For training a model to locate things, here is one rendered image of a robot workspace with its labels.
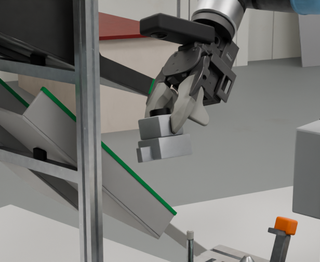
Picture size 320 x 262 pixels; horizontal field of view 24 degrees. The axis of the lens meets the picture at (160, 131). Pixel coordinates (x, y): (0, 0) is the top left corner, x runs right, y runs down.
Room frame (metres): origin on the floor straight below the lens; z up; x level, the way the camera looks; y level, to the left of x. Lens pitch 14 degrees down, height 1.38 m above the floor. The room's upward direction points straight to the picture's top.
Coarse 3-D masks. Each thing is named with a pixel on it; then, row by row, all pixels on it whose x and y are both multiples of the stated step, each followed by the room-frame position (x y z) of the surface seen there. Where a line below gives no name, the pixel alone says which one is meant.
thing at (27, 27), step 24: (0, 0) 0.81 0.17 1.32; (24, 0) 0.83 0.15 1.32; (48, 0) 0.85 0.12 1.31; (72, 0) 0.87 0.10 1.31; (0, 24) 0.81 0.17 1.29; (24, 24) 0.83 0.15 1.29; (48, 24) 0.85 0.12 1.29; (72, 24) 0.87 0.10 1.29; (24, 48) 0.87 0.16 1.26; (48, 48) 0.85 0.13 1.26; (72, 48) 0.87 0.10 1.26; (120, 72) 0.91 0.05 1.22
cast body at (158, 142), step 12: (168, 108) 1.04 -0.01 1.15; (144, 120) 1.02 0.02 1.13; (156, 120) 1.01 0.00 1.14; (168, 120) 1.02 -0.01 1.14; (144, 132) 1.02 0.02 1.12; (156, 132) 1.01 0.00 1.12; (168, 132) 1.01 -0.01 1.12; (180, 132) 1.03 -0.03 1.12; (144, 144) 1.01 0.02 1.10; (156, 144) 1.00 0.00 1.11; (168, 144) 1.00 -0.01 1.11; (180, 144) 1.02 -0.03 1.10; (144, 156) 0.99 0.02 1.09; (156, 156) 0.99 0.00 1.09; (168, 156) 1.00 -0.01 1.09
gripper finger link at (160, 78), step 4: (160, 72) 1.13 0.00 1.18; (156, 76) 1.13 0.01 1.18; (160, 76) 1.12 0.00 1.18; (164, 76) 1.11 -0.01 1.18; (156, 80) 1.12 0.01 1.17; (160, 80) 1.11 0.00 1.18; (164, 80) 1.10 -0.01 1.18; (156, 84) 1.11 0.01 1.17; (168, 84) 1.11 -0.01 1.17; (152, 88) 1.11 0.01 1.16; (152, 92) 1.10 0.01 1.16; (148, 100) 1.09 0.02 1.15
